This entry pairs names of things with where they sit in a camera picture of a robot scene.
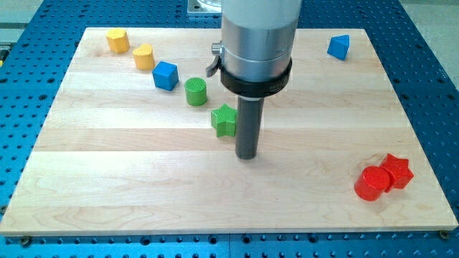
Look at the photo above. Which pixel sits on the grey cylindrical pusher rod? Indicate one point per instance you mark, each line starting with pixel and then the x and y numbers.
pixel 249 116

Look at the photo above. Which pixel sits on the black clamp collar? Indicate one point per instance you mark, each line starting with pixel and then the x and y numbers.
pixel 255 89

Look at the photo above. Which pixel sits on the green star block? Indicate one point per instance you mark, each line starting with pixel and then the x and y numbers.
pixel 224 120

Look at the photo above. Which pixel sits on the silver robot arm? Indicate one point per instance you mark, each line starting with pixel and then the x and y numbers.
pixel 254 59

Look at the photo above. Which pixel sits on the red star block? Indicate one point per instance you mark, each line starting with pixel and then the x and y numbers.
pixel 398 171

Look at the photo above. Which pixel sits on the green cylinder block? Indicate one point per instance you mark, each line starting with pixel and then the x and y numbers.
pixel 196 91

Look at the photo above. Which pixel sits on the blue cube block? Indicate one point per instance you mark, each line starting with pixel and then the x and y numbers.
pixel 165 76

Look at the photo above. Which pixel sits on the blue triangle block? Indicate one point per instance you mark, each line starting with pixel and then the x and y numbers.
pixel 339 46

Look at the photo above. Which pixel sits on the yellow heart block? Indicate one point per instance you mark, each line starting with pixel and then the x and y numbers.
pixel 143 57

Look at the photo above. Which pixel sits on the wooden board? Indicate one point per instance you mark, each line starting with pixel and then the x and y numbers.
pixel 118 156

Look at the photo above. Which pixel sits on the yellow hexagon block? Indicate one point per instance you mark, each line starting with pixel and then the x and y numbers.
pixel 118 40

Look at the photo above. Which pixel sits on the red cylinder block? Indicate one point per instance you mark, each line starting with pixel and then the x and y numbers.
pixel 372 182

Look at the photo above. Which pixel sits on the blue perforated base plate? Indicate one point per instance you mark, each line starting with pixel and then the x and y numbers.
pixel 38 61

